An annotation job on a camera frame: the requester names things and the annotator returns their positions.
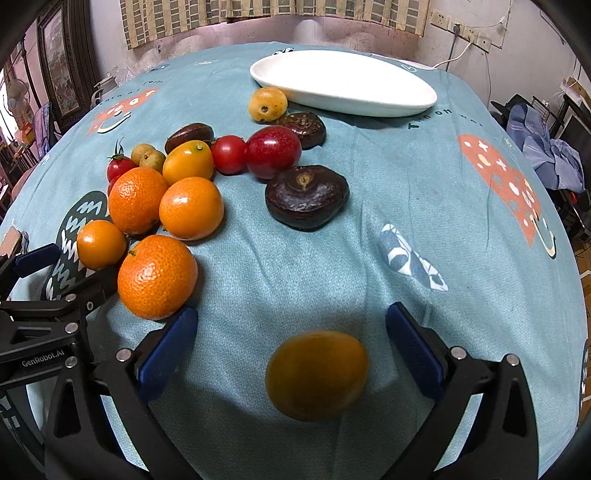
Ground dark wooden framed painting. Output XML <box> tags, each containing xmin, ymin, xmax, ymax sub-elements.
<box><xmin>37</xmin><ymin>2</ymin><xmax>100</xmax><ymax>130</ymax></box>

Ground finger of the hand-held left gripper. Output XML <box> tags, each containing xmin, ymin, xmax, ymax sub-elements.
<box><xmin>64</xmin><ymin>268</ymin><xmax>121</xmax><ymax>320</ymax></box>
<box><xmin>0</xmin><ymin>244</ymin><xmax>64</xmax><ymax>301</ymax></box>

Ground yellow orange loquat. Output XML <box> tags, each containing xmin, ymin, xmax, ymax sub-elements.
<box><xmin>248</xmin><ymin>87</ymin><xmax>289</xmax><ymax>123</ymax></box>

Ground white cable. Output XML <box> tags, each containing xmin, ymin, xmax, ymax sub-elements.
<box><xmin>416</xmin><ymin>41</ymin><xmax>472</xmax><ymax>70</ymax></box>

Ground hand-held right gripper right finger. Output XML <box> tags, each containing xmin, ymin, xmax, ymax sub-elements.
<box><xmin>385</xmin><ymin>302</ymin><xmax>541</xmax><ymax>480</ymax></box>

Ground white oval plate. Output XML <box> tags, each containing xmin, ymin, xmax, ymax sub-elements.
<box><xmin>250</xmin><ymin>50</ymin><xmax>437</xmax><ymax>118</ymax></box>

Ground blue clothes pile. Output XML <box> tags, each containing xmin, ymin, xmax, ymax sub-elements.
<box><xmin>505</xmin><ymin>102</ymin><xmax>585</xmax><ymax>191</ymax></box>

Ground orange tomato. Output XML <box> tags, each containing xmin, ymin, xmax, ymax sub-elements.
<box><xmin>76</xmin><ymin>220</ymin><xmax>127</xmax><ymax>271</ymax></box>
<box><xmin>265</xmin><ymin>330</ymin><xmax>370</xmax><ymax>422</ymax></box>

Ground white power strip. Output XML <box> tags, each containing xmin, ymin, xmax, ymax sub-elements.
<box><xmin>452</xmin><ymin>22</ymin><xmax>492</xmax><ymax>49</ymax></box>

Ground blue printed tablecloth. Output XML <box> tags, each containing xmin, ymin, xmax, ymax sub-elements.
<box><xmin>0</xmin><ymin>41</ymin><xmax>591</xmax><ymax>480</ymax></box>

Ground checked beige curtain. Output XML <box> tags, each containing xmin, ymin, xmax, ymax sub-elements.
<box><xmin>120</xmin><ymin>0</ymin><xmax>430</xmax><ymax>51</ymax></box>

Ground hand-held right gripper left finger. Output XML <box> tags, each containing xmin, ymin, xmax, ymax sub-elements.
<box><xmin>44</xmin><ymin>306</ymin><xmax>199</xmax><ymax>480</ymax></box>

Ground white kettle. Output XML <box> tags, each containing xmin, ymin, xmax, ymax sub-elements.
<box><xmin>90</xmin><ymin>74</ymin><xmax>118</xmax><ymax>107</ymax></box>

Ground dark red plum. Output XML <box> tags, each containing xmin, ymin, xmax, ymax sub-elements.
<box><xmin>244</xmin><ymin>126</ymin><xmax>303</xmax><ymax>180</ymax></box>

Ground orange mandarin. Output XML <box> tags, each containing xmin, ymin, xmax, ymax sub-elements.
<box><xmin>159</xmin><ymin>176</ymin><xmax>225</xmax><ymax>241</ymax></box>
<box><xmin>117</xmin><ymin>234</ymin><xmax>199</xmax><ymax>321</ymax></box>
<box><xmin>108</xmin><ymin>167</ymin><xmax>169</xmax><ymax>235</ymax></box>

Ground brown cardboard piece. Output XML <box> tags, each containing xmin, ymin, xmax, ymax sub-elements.
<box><xmin>0</xmin><ymin>228</ymin><xmax>22</xmax><ymax>260</ymax></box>

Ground white electric fan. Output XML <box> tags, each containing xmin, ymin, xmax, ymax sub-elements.
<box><xmin>0</xmin><ymin>78</ymin><xmax>33</xmax><ymax>121</ymax></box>

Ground flat cardboard box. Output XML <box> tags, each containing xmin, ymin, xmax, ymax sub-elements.
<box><xmin>561</xmin><ymin>76</ymin><xmax>591</xmax><ymax>102</ymax></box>

